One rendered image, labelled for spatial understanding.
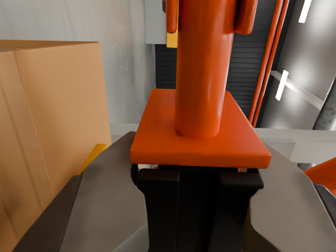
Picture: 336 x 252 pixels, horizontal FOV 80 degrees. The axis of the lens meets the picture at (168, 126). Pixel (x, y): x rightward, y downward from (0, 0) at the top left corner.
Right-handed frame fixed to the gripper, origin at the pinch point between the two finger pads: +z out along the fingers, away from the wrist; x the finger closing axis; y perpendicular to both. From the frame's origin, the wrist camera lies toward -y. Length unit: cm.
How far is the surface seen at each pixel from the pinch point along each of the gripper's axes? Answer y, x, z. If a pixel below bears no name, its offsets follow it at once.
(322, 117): 210, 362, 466
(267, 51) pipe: 94, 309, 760
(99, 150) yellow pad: 10.2, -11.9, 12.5
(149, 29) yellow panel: 23, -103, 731
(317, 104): 248, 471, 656
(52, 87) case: -0.7, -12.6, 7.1
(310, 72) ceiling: 171, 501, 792
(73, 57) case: -2.5, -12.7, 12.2
